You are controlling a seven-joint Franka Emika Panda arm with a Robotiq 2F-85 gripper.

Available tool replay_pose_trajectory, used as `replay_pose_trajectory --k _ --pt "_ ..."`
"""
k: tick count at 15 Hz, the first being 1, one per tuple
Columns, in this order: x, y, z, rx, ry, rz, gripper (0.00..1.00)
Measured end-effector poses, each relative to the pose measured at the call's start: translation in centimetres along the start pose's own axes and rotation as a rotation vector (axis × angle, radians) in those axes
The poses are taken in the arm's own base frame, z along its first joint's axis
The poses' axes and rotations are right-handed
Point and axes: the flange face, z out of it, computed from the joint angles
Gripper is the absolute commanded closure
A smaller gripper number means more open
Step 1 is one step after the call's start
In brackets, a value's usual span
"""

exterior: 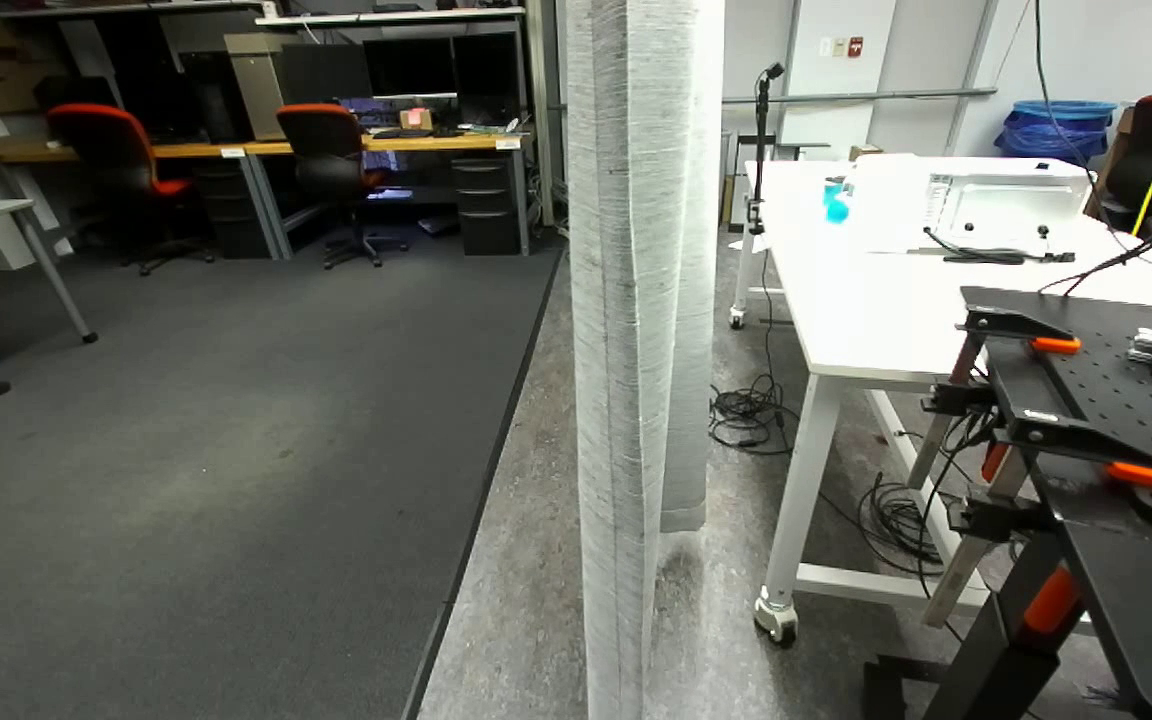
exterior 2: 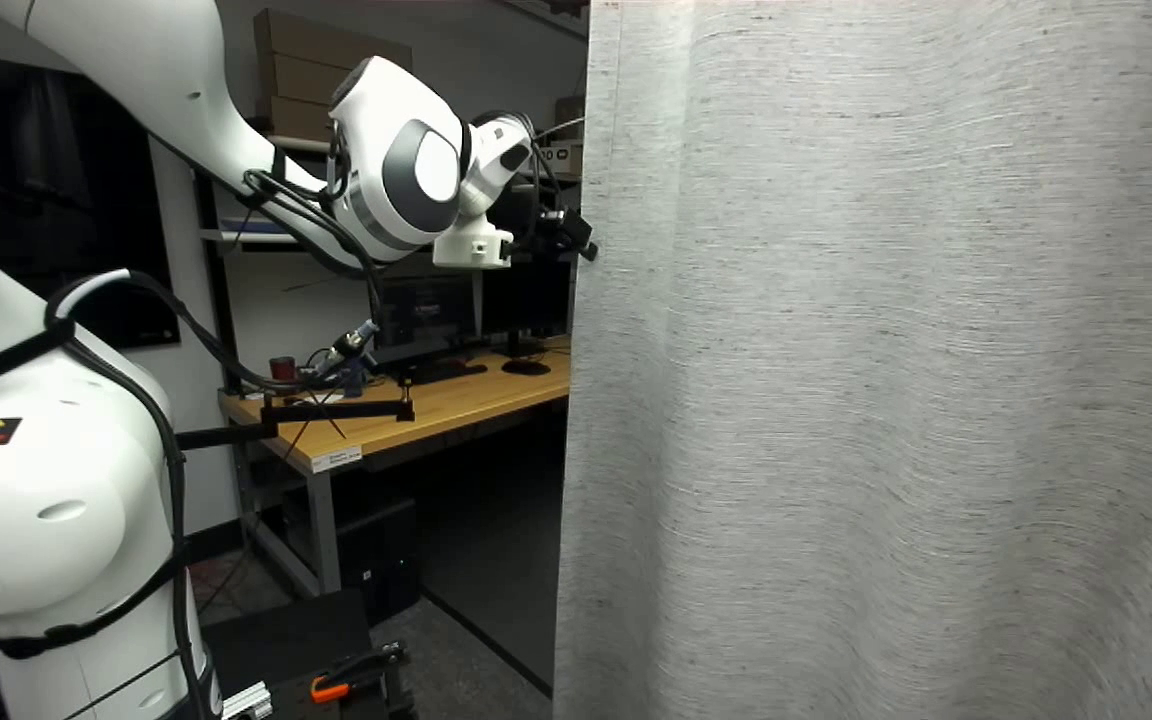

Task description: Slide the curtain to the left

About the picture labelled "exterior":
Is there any black tool with cable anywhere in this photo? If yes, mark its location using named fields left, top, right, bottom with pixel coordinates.
left=919, top=223, right=1078, bottom=268

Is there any black cable coil under table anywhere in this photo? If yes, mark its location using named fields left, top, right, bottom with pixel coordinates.
left=851, top=467, right=954, bottom=578

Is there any grey overhead shelf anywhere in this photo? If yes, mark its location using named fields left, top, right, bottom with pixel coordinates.
left=0, top=0, right=531, bottom=31

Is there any white metal box device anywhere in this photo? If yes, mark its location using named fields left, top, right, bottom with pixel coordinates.
left=919, top=157, right=1097, bottom=257

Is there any white work table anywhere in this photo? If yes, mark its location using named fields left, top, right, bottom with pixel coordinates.
left=730, top=151, right=1152, bottom=647

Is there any dark office chair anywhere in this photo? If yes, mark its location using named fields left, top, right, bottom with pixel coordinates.
left=271, top=99, right=397, bottom=271
left=1084, top=89, right=1152, bottom=271

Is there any black microphone stand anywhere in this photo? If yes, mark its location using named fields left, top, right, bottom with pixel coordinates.
left=745, top=54, right=793, bottom=238

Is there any blue liquid bottle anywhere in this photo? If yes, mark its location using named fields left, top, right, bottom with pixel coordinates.
left=821, top=173, right=856, bottom=229

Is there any black floor cable bundle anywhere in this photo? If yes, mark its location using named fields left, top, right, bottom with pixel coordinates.
left=708, top=376, right=804, bottom=461

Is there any black drawer cabinet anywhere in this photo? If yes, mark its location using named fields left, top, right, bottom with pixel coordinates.
left=448, top=147, right=528, bottom=261

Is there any black clamp orange handle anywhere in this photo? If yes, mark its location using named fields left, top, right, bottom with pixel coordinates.
left=863, top=491, right=1086, bottom=720
left=994, top=403, right=1152, bottom=498
left=922, top=304, right=1086, bottom=419

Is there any red office chair high back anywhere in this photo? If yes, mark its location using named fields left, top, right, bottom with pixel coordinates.
left=44, top=99, right=204, bottom=274

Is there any computer monitor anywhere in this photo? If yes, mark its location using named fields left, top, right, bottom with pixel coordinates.
left=337, top=89, right=465, bottom=141

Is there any black orange clamp stand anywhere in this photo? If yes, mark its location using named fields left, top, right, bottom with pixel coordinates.
left=954, top=285, right=1152, bottom=720

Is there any grey wall rail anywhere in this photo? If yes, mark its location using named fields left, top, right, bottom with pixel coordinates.
left=720, top=83, right=1000, bottom=106

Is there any white-grey fabric curtain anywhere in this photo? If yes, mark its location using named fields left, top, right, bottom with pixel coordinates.
left=560, top=0, right=727, bottom=720

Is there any thin black cable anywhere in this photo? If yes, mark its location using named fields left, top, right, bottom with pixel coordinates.
left=1039, top=194, right=1152, bottom=298

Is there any long wooden top desk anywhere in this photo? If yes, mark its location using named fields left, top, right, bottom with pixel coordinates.
left=0, top=122, right=534, bottom=264

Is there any blue plastic bin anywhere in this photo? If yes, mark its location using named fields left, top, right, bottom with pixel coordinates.
left=991, top=95, right=1121, bottom=173

